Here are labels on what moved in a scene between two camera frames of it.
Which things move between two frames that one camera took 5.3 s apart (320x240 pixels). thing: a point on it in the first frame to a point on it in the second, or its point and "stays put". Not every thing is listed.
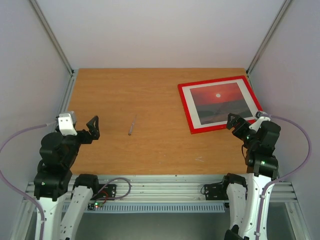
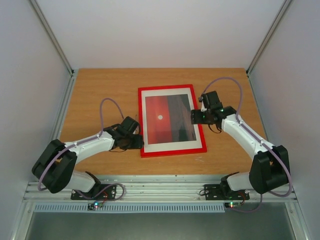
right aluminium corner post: (267, 38) stays put
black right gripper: (240, 128) to (196, 116)
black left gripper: (85, 135) to (136, 142)
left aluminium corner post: (72, 71) stays put
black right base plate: (217, 191) stays put
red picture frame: (256, 101) to (165, 121)
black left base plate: (108, 191) stays put
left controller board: (91, 206) stays put
